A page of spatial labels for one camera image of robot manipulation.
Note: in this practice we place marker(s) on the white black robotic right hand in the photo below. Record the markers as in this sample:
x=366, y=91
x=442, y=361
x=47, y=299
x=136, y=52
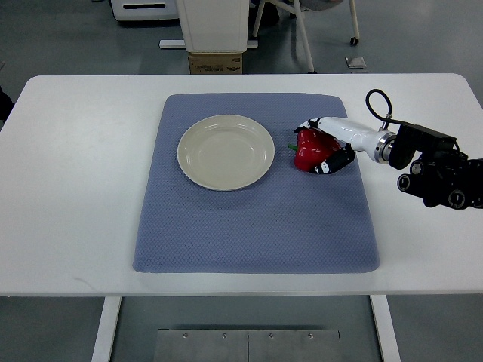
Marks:
x=353, y=137

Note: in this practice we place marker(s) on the red bell pepper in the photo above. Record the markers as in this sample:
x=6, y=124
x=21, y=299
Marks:
x=313, y=148

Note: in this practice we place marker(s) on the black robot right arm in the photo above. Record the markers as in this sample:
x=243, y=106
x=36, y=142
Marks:
x=439, y=173

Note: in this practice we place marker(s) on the cream round plate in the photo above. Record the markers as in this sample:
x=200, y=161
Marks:
x=225, y=152

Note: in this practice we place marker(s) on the grey metal floor plate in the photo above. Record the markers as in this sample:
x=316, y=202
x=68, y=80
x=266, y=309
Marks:
x=248, y=345

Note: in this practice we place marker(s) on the small grey floor pad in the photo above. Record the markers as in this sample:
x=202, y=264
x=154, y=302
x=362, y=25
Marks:
x=356, y=62

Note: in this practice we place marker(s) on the blue textured table mat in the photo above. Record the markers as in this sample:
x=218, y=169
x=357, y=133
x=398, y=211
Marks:
x=287, y=222

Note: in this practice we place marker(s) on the white chair with casters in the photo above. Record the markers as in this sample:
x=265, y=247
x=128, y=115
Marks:
x=295, y=9

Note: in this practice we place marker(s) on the right white table leg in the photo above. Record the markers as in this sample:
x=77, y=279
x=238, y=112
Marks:
x=385, y=330

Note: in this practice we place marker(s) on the white table leg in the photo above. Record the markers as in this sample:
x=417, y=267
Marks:
x=385, y=330
x=106, y=330

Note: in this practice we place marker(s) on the cardboard box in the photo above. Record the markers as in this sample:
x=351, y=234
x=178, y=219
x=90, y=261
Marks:
x=215, y=63

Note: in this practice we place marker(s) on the white machine with slot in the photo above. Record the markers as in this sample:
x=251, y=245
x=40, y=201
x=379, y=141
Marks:
x=124, y=10

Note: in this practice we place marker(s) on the left white table leg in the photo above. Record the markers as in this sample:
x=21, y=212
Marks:
x=106, y=330

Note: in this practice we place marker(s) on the dark object at left edge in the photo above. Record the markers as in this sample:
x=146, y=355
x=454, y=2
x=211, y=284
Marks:
x=6, y=105

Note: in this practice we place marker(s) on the white pedestal column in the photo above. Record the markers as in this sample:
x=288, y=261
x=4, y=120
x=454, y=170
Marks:
x=211, y=27

